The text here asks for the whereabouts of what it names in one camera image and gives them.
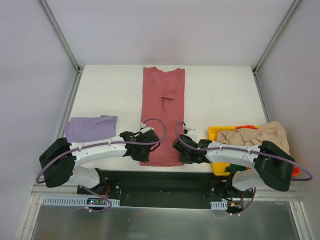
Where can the folded lavender t shirt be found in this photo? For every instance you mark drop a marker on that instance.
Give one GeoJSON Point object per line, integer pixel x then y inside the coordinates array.
{"type": "Point", "coordinates": [89, 129]}

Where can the right aluminium frame post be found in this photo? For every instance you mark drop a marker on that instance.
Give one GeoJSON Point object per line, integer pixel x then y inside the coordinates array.
{"type": "Point", "coordinates": [289, 14]}

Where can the yellow plastic tray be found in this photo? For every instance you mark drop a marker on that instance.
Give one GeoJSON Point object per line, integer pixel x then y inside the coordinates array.
{"type": "Point", "coordinates": [236, 135]}

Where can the pink red t shirt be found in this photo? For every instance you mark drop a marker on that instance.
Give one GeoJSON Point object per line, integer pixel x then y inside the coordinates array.
{"type": "Point", "coordinates": [163, 97]}

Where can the white cable duct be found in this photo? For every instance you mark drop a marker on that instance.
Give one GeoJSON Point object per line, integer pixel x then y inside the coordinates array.
{"type": "Point", "coordinates": [219, 205]}
{"type": "Point", "coordinates": [71, 201]}

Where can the right white cable duct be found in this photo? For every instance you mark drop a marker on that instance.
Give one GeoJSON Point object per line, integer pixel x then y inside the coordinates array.
{"type": "Point", "coordinates": [219, 205]}

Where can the aluminium front frame rail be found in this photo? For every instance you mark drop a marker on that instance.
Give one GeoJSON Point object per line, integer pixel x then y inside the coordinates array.
{"type": "Point", "coordinates": [262, 193]}

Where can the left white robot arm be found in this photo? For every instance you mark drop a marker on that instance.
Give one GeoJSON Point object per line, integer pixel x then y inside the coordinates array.
{"type": "Point", "coordinates": [63, 162]}

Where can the orange t shirt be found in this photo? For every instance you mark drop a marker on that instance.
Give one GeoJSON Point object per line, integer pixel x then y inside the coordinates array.
{"type": "Point", "coordinates": [247, 127]}

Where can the dark green t shirt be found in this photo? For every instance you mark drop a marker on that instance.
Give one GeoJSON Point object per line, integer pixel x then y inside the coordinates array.
{"type": "Point", "coordinates": [235, 168]}

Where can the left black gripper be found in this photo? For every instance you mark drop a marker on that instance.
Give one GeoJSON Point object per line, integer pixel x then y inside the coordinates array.
{"type": "Point", "coordinates": [152, 137]}

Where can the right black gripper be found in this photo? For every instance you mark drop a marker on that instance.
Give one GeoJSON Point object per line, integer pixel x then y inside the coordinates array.
{"type": "Point", "coordinates": [179, 144]}

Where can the left white cable duct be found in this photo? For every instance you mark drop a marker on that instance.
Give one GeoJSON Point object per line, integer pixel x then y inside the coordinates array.
{"type": "Point", "coordinates": [71, 201]}

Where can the beige t shirt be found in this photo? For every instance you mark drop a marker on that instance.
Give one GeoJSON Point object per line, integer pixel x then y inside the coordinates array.
{"type": "Point", "coordinates": [250, 137]}

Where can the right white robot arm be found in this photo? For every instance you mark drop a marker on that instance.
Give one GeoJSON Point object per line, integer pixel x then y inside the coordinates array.
{"type": "Point", "coordinates": [267, 164]}

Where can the left aluminium frame post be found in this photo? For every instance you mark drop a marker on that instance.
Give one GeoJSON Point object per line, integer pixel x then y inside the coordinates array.
{"type": "Point", "coordinates": [59, 34]}

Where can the aluminium frame post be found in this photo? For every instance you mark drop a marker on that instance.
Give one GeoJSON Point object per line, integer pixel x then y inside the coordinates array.
{"type": "Point", "coordinates": [59, 34]}
{"type": "Point", "coordinates": [289, 14]}

